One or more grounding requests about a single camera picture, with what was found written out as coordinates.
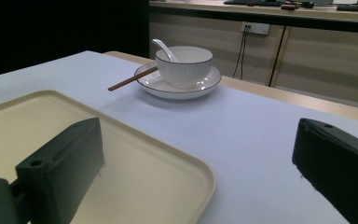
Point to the white wall socket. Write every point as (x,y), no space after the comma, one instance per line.
(256,28)

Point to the white ceramic bowl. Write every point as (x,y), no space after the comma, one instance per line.
(185,67)

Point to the wooden side counter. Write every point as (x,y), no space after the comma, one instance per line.
(323,56)

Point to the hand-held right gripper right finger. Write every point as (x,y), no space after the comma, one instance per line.
(338,165)

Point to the white ceramic spoon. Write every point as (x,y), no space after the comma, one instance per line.
(165,49)

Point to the brown wooden chopsticks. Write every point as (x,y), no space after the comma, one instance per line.
(130,80)

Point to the white ceramic plate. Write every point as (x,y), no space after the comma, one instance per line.
(155,84)

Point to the white table mat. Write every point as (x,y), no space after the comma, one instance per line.
(230,130)

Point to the black keyboard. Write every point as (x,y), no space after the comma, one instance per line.
(254,2)

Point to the beige plastic tray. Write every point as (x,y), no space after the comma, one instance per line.
(143,174)

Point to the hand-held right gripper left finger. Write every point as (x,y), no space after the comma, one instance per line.
(62,168)

